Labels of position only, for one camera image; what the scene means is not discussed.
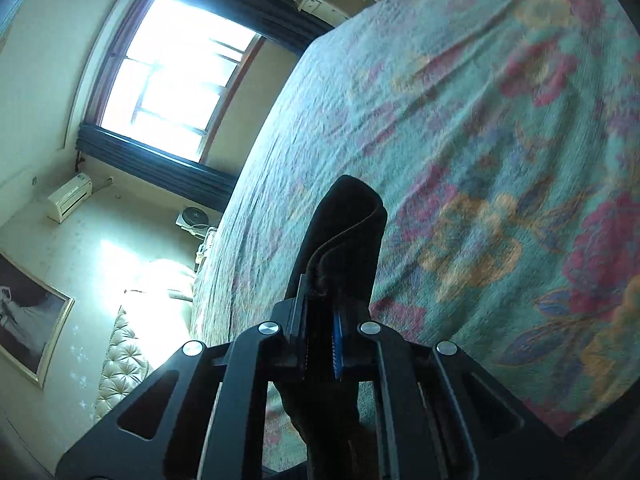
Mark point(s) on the black pants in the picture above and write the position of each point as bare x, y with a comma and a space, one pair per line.
345, 230

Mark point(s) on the floral green blanket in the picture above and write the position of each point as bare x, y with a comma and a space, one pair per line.
475, 135

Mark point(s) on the framed black-and-white picture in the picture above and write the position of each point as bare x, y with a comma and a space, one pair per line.
27, 310

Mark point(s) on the cream tufted headboard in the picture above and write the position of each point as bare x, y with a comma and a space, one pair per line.
125, 360

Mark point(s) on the dark blue curtain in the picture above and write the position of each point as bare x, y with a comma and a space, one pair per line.
160, 165
240, 5

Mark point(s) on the white round fan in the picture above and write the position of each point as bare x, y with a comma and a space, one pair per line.
192, 219

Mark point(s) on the bright window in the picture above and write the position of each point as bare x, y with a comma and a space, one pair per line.
170, 70

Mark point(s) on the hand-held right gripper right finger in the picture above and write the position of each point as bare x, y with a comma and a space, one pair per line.
339, 345

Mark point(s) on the white air conditioner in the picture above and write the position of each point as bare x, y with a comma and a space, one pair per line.
70, 197

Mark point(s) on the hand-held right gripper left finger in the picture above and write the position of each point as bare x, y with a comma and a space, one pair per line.
296, 332

